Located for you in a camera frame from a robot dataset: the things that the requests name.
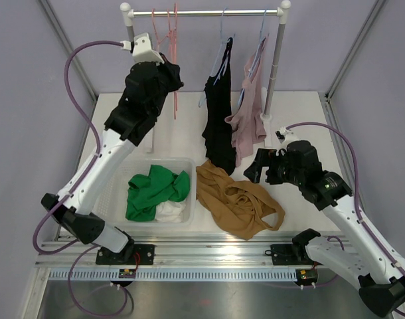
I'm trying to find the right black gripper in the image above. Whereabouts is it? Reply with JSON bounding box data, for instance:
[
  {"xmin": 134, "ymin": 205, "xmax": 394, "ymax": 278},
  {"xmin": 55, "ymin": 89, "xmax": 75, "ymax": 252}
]
[{"xmin": 244, "ymin": 148, "xmax": 305, "ymax": 187}]

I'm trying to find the white plastic basket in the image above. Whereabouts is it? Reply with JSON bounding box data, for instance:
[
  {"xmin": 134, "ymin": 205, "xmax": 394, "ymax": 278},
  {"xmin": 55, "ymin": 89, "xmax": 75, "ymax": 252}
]
[{"xmin": 94, "ymin": 158, "xmax": 196, "ymax": 228}]

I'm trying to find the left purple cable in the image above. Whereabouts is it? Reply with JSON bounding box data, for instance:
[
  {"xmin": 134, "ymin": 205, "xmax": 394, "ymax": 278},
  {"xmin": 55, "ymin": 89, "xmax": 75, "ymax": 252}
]
[{"xmin": 33, "ymin": 40, "xmax": 137, "ymax": 316}]

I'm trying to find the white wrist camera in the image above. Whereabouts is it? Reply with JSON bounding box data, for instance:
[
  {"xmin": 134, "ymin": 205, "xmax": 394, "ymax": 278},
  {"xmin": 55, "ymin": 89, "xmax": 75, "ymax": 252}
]
[
  {"xmin": 276, "ymin": 127, "xmax": 299, "ymax": 145},
  {"xmin": 120, "ymin": 33, "xmax": 165, "ymax": 64}
]

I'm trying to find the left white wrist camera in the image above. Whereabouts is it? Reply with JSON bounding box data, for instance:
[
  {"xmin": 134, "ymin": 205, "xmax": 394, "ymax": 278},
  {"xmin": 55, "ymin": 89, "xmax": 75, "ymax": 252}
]
[{"xmin": 120, "ymin": 33, "xmax": 165, "ymax": 64}]

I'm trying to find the blue hanger under black top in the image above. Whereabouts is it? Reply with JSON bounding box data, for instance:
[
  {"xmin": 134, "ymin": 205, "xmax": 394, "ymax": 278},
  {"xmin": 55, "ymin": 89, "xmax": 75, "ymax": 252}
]
[{"xmin": 198, "ymin": 7, "xmax": 236, "ymax": 108}]

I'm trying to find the black tank top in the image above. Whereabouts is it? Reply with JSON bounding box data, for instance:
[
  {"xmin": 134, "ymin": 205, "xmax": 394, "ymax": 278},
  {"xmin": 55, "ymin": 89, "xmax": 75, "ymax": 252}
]
[{"xmin": 202, "ymin": 37, "xmax": 236, "ymax": 175}]

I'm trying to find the pink tank top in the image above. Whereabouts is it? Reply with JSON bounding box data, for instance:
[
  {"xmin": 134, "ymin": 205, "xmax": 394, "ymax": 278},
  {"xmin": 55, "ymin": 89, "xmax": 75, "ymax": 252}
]
[{"xmin": 225, "ymin": 37, "xmax": 268, "ymax": 166}]

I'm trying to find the aluminium mounting rail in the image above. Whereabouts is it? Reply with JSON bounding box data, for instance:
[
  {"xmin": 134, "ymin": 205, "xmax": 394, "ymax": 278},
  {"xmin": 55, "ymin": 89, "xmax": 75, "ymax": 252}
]
[{"xmin": 32, "ymin": 229, "xmax": 301, "ymax": 268}]

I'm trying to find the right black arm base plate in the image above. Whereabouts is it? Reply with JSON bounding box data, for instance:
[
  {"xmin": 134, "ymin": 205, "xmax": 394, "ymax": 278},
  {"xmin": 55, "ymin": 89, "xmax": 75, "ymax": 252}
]
[{"xmin": 264, "ymin": 244, "xmax": 313, "ymax": 266}]

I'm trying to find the white tank top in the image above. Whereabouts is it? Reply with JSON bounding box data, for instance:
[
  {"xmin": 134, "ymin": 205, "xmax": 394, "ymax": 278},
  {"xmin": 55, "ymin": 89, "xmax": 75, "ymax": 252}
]
[{"xmin": 155, "ymin": 201, "xmax": 186, "ymax": 223}]

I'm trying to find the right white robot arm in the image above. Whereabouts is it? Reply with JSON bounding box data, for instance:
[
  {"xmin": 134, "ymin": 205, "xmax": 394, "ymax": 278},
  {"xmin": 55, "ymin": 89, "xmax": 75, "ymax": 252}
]
[{"xmin": 244, "ymin": 140, "xmax": 405, "ymax": 318}]

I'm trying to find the green tank top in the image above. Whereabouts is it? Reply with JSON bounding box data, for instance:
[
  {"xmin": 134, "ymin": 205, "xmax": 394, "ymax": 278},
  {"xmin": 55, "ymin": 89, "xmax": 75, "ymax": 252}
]
[{"xmin": 125, "ymin": 164, "xmax": 191, "ymax": 222}]

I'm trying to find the white metal clothes rack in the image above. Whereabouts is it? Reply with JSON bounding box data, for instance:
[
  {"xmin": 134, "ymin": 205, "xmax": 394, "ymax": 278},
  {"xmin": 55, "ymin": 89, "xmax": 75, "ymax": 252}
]
[{"xmin": 120, "ymin": 1, "xmax": 291, "ymax": 148}]

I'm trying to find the blue hanger under pink top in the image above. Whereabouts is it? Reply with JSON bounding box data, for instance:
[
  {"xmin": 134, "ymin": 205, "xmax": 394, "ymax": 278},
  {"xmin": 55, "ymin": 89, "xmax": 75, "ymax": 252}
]
[{"xmin": 236, "ymin": 10, "xmax": 267, "ymax": 108}]

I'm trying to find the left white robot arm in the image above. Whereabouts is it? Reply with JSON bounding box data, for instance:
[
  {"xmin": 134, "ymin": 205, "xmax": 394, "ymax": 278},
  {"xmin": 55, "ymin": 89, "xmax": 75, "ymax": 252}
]
[{"xmin": 41, "ymin": 61, "xmax": 183, "ymax": 265}]

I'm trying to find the white slotted cable duct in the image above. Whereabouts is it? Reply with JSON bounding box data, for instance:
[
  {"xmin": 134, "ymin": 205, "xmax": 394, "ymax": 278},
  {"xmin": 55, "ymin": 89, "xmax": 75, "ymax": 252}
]
[{"xmin": 48, "ymin": 268, "xmax": 297, "ymax": 282}]

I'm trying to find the brown tank top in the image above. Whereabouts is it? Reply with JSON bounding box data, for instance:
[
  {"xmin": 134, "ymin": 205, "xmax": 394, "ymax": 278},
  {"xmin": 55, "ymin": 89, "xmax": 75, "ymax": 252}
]
[{"xmin": 196, "ymin": 160, "xmax": 285, "ymax": 241}]

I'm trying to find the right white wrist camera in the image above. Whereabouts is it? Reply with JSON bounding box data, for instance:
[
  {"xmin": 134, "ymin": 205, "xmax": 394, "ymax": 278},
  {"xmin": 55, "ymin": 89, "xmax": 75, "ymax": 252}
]
[{"xmin": 276, "ymin": 127, "xmax": 299, "ymax": 145}]

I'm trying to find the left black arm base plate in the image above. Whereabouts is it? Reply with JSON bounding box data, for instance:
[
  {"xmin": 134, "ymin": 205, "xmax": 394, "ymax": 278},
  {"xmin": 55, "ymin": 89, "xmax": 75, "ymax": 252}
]
[{"xmin": 96, "ymin": 244, "xmax": 155, "ymax": 266}]

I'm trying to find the pink wire hanger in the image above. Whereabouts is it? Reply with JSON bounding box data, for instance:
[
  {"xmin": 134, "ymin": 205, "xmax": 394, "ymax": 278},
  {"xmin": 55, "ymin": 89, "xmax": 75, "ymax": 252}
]
[{"xmin": 151, "ymin": 9, "xmax": 170, "ymax": 51}]

